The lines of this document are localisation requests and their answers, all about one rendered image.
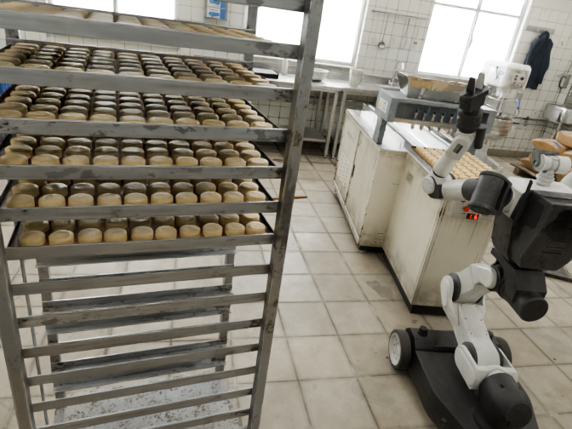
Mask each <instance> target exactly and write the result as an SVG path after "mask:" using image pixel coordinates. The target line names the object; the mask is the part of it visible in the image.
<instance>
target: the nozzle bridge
mask: <svg viewBox="0 0 572 429"><path fill-rule="evenodd" d="M420 105H421V109H420ZM459 105H460V104H454V103H447V102H441V101H434V100H422V99H415V98H408V97H406V96H405V95H403V94H401V92H399V91H393V90H385V89H380V90H379V94H378V98H377V102H376V106H375V112H376V113H377V114H378V117H377V121H376V125H375V131H374V136H373V141H374V142H375V143H376V144H379V145H382V141H383V138H384V134H385V130H386V124H387V123H394V122H396V123H409V124H416V125H423V126H430V127H437V128H444V129H457V128H456V126H455V124H456V118H457V115H456V117H455V114H456V109H457V110H458V109H459ZM430 106H431V110H430V112H429V109H430ZM439 107H440V109H439V113H438V108H439ZM481 107H482V108H483V116H482V121H481V123H482V124H485V125H487V130H486V134H490V131H491V129H492V127H493V124H494V121H495V117H496V114H497V111H496V110H494V109H491V108H489V107H487V106H481ZM448 108H449V112H448V115H447V117H446V118H445V119H444V120H443V123H440V118H441V116H442V115H443V112H444V113H445V114H444V117H445V116H446V114H447V111H448ZM416 109H417V110H418V113H419V110H420V113H419V115H418V116H417V118H416V120H414V119H413V118H414V114H415V111H416ZM425 111H427V113H428V112H429V114H428V116H427V117H426V119H425V121H422V118H423V114H424V113H425ZM434 112H436V114H435V115H436V116H437V117H436V118H435V119H434V122H431V120H432V114H433V113H434ZM427 113H426V115H427ZM437 114H438V115H437ZM451 114H454V116H453V119H454V117H455V119H454V120H453V121H452V123H451V124H449V118H450V117H451ZM473 144H474V141H473V142H472V144H471V145H470V147H469V149H468V150H467V152H470V153H471V155H473V156H474V154H475V151H476V149H475V148H473Z"/></svg>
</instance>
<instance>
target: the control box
mask: <svg viewBox="0 0 572 429"><path fill-rule="evenodd" d="M469 202H470V201H465V202H464V203H463V202H462V201H453V202H452V205H451V208H450V211H449V217H453V218H461V219H468V215H469V216H471V215H470V214H472V216H471V218H470V217H469V218H470V219H469V220H475V219H476V217H475V215H478V217H477V219H476V220H486V221H492V220H493V218H494V216H493V215H491V214H490V215H484V214H478V213H475V212H473V211H472V210H470V209H469V211H468V212H465V211H464V208H465V207H467V205H468V203H469ZM474 217H475V219H474Z"/></svg>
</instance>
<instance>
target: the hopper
mask: <svg viewBox="0 0 572 429"><path fill-rule="evenodd" d="M396 72H397V75H398V82H399V87H400V91H401V94H403V95H405V96H406V97H408V98H415V99H422V100H434V101H441V102H447V103H454V104H460V102H459V95H460V92H462V91H464V90H466V87H467V84H468V81H469V80H464V79H458V78H451V77H440V76H433V75H426V74H420V73H414V72H407V71H396ZM450 81H454V82H455V83H454V82H450ZM460 82H463V83H460Z"/></svg>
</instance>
